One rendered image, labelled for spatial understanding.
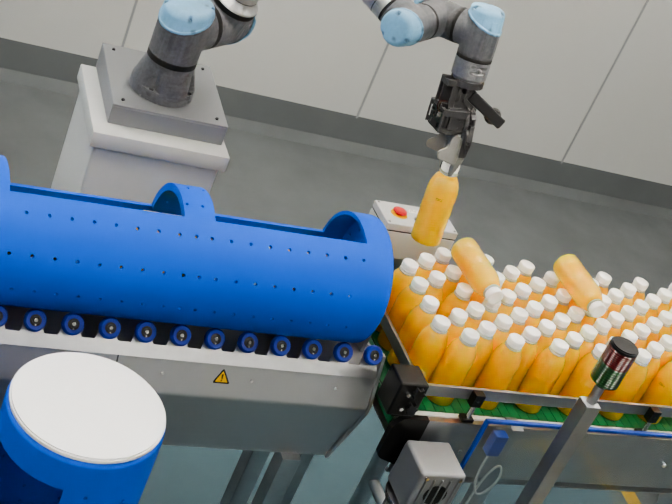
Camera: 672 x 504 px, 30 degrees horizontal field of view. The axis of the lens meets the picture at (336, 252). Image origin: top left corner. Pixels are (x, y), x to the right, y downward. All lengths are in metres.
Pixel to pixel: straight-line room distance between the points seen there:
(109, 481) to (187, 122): 1.00
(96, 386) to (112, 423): 0.09
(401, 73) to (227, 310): 3.42
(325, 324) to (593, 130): 3.92
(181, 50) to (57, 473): 1.08
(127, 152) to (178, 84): 0.19
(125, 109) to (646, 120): 4.06
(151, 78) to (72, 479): 1.06
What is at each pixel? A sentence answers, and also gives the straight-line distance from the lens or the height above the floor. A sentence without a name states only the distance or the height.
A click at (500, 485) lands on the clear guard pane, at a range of 2.97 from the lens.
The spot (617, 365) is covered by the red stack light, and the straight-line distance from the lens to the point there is 2.66.
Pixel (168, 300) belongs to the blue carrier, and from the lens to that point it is 2.48.
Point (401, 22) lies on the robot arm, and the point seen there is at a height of 1.68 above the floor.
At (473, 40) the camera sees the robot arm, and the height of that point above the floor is 1.67.
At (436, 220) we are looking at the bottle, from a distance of 2.72.
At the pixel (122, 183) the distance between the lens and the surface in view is 2.90.
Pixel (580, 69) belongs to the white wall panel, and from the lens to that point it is 6.18.
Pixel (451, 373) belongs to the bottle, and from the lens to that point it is 2.79.
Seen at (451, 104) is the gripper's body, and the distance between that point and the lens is 2.62.
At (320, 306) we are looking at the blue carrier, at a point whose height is 1.11.
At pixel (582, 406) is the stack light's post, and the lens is 2.74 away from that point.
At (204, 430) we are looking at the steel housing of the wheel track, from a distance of 2.81.
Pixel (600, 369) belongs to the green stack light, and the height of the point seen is 1.19.
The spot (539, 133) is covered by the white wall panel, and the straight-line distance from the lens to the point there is 6.27.
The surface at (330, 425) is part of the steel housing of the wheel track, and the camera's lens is 2.87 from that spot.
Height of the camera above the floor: 2.47
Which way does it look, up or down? 29 degrees down
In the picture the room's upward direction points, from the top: 24 degrees clockwise
